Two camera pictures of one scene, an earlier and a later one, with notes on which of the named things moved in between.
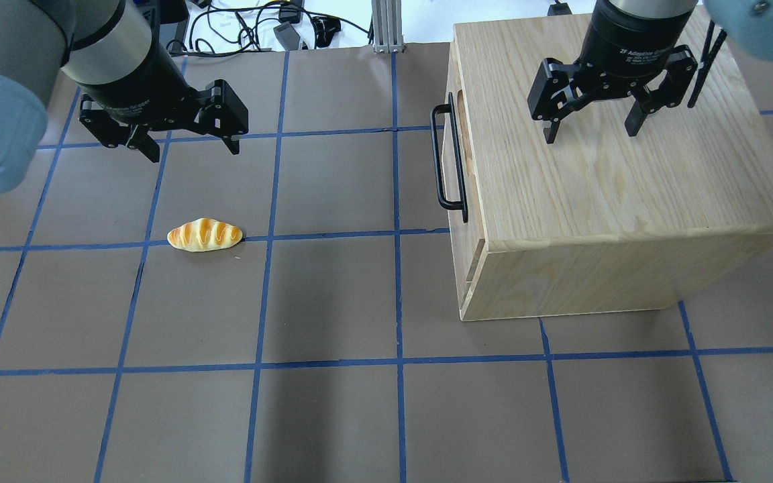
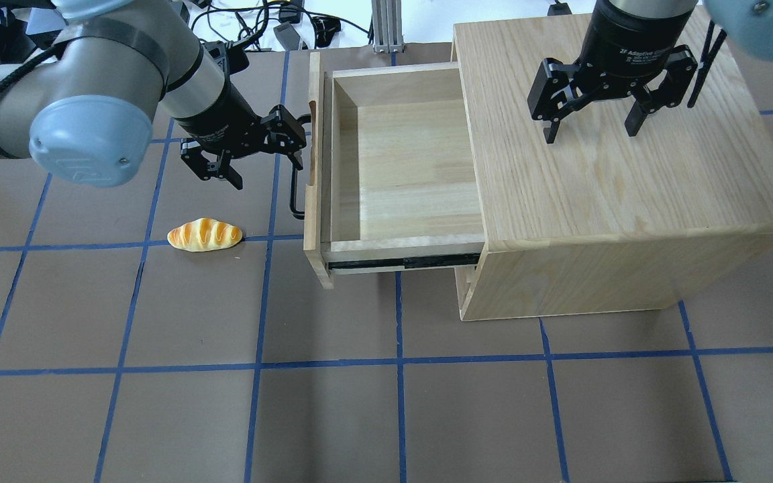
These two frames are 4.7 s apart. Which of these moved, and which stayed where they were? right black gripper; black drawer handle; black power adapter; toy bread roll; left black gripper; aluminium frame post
Moved: left black gripper; black drawer handle
Stayed: right black gripper; toy bread roll; black power adapter; aluminium frame post
